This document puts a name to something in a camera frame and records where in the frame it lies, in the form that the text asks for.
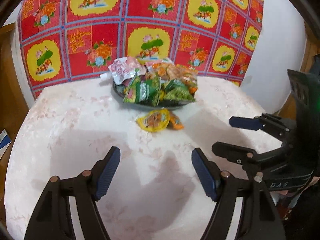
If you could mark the green snack packet white label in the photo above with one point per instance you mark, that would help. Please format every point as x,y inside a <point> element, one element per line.
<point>142,90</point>

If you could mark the orange snack packet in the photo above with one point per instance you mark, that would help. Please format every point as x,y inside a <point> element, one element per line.
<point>185,73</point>
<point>162,71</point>

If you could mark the wooden door frame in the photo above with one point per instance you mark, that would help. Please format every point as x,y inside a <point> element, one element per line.
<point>311,52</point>

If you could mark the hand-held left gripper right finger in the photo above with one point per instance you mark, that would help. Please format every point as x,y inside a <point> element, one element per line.
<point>203,172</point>

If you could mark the green pea snack packet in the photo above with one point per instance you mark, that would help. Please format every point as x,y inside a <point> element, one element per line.
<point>178,92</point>

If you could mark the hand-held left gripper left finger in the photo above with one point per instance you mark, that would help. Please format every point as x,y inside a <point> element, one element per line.
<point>108,170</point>

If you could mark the red floral printed cloth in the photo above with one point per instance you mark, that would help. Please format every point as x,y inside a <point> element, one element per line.
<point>100,17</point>

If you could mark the yellow jelly cup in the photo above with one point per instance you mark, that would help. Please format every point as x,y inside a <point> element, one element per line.
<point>153,121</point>

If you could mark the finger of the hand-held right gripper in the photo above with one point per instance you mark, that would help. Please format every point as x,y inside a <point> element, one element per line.
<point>243,123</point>
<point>232,151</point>

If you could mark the blue and white flat box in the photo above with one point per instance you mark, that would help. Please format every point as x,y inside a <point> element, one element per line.
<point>4,140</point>

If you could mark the orange candy packet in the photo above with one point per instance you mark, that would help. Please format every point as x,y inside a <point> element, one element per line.
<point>176,123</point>

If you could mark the patterned round plate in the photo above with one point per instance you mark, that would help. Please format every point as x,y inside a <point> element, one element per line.
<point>160,105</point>

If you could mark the wooden cabinet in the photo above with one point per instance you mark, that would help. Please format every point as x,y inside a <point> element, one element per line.
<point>10,80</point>

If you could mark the pink spouted drink pouch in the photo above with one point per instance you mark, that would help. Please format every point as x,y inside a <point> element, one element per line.
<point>122,70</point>

